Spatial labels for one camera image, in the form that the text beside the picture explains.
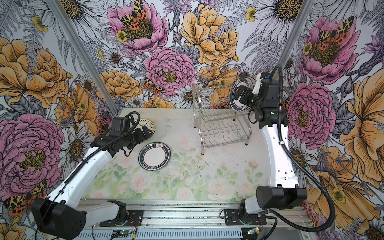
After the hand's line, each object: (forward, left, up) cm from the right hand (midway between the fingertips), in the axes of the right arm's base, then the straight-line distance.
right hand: (242, 96), depth 70 cm
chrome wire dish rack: (+16, +6, -36) cm, 40 cm away
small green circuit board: (-47, +58, -41) cm, 85 cm away
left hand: (-9, +48, -20) cm, 53 cm away
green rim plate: (-8, +48, -39) cm, 62 cm away
